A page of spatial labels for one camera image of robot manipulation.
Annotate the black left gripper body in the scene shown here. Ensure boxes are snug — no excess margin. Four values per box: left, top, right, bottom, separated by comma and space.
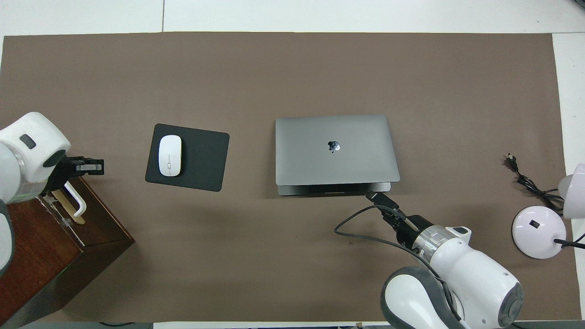
43, 155, 79, 193

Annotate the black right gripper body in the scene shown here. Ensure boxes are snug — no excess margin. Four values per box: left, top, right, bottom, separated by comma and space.
382, 203, 433, 249

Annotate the grey laptop computer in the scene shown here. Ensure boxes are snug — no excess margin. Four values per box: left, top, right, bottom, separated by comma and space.
275, 114, 401, 196

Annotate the white computer mouse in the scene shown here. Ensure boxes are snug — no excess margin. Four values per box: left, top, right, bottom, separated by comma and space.
158, 135, 182, 177

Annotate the brown wooden box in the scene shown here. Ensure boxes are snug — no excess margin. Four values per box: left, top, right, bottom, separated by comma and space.
0, 176, 135, 329

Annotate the black mouse pad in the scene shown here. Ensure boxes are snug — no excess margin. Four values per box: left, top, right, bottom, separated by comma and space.
145, 123, 230, 192

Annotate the white desk lamp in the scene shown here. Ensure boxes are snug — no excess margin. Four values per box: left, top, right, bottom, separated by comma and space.
512, 163, 585, 260

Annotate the brown paper table mat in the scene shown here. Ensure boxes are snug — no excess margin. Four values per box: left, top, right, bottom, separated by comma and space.
0, 32, 582, 323

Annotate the white box handle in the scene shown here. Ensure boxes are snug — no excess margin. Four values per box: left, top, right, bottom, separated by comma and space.
64, 181, 87, 217

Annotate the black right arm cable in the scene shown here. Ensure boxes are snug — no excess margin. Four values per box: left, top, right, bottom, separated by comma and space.
335, 205, 463, 323

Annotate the black lamp power cable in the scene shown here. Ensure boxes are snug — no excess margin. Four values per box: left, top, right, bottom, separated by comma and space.
505, 154, 565, 213

